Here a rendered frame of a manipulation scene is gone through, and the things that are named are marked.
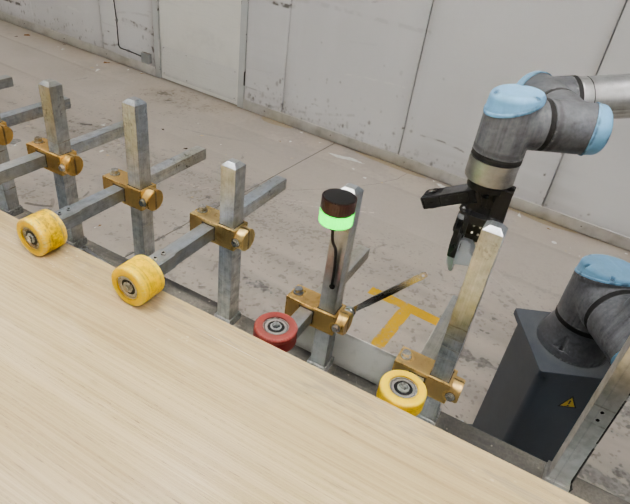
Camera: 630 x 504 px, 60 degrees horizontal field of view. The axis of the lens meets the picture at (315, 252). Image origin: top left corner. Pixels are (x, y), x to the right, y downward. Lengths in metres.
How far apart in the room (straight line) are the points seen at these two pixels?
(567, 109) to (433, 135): 2.73
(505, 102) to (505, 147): 0.08
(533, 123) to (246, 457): 0.69
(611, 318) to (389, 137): 2.65
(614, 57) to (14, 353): 3.07
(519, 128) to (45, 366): 0.85
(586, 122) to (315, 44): 3.12
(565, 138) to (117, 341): 0.83
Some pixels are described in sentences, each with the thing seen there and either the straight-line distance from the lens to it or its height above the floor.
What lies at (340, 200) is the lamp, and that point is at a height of 1.15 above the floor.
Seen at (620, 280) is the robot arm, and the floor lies 0.87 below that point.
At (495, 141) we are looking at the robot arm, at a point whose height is 1.25.
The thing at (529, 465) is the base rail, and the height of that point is 0.70.
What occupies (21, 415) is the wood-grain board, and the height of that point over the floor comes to 0.90.
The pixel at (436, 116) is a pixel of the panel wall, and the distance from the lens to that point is 3.68.
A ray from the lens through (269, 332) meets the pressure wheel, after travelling 0.98.
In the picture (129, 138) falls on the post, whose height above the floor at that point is 1.09.
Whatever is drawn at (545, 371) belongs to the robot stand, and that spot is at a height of 0.60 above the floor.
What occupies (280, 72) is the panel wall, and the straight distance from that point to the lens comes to 4.22.
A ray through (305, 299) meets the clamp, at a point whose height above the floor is 0.87.
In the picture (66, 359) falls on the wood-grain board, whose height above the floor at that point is 0.90.
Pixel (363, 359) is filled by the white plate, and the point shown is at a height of 0.75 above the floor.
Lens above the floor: 1.58
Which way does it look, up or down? 34 degrees down
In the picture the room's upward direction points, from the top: 8 degrees clockwise
